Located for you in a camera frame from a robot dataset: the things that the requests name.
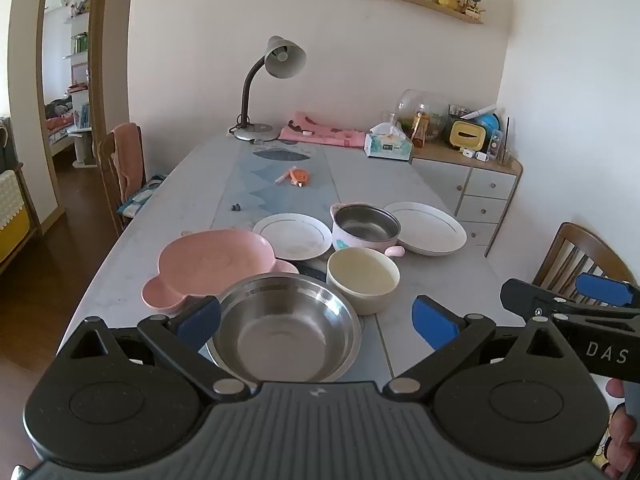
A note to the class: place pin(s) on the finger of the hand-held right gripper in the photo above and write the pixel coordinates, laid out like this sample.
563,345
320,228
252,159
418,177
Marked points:
605,290
525,300

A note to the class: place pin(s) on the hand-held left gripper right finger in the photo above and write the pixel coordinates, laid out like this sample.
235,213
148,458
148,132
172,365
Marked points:
432,327

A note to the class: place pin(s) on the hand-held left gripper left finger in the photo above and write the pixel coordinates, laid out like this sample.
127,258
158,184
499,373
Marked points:
200,319

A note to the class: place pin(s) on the pink bear-shaped plate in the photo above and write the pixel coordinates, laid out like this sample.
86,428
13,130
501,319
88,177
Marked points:
215,260

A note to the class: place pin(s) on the stainless steel bowl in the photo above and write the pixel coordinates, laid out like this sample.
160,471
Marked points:
285,330

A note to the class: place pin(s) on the cream ceramic bowl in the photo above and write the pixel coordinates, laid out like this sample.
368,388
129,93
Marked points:
362,272

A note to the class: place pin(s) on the large white rimmed plate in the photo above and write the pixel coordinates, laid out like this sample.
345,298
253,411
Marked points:
430,227

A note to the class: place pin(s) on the pink pot with steel inside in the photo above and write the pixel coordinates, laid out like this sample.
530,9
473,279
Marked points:
367,225

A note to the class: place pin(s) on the small white plate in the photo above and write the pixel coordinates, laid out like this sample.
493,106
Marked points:
292,235

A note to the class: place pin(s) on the person's right hand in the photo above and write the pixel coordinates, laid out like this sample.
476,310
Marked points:
627,425

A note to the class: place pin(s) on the wooden chair with black seat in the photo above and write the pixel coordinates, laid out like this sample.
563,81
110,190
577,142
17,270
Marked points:
565,255

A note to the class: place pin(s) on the yellow cartoon bag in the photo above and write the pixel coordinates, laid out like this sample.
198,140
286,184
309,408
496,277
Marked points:
602,455

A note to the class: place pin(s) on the white wooden drawer cabinet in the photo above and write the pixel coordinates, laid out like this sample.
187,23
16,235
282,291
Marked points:
440,185

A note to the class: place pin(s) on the blue patterned table mat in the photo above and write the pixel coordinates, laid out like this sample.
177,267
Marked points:
280,195

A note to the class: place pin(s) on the yellow tissue holder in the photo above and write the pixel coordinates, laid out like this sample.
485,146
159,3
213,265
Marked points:
467,135

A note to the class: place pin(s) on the wooden chair with pink towel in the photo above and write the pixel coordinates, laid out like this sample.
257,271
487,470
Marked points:
127,160

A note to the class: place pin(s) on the orange tube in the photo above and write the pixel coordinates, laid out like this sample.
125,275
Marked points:
301,176

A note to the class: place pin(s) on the blue globe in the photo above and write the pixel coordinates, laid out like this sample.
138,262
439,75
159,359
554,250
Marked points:
489,122

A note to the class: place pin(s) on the teal book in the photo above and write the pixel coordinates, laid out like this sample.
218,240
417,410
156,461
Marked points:
387,149

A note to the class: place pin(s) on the lace covered yellow cabinet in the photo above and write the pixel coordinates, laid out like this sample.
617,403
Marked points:
10,200

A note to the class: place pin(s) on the large glass jar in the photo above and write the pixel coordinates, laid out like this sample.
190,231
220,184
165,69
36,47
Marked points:
415,102

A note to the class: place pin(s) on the grey gooseneck desk lamp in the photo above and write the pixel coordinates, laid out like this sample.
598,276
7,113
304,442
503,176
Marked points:
285,57

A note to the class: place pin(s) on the wooden door frame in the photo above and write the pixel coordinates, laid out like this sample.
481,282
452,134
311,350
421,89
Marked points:
117,60

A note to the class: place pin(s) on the wooden wall shelf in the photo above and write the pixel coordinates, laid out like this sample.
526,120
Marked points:
440,7

